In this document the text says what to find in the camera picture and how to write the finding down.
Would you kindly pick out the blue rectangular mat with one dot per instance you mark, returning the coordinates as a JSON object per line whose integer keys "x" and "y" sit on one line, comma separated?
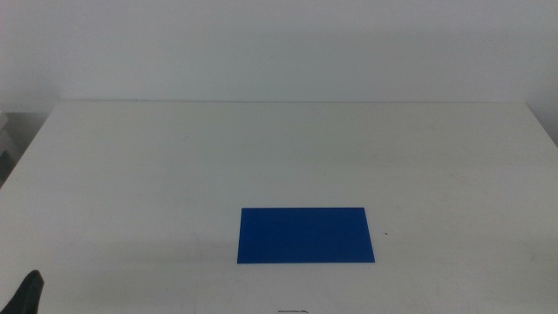
{"x": 305, "y": 235}

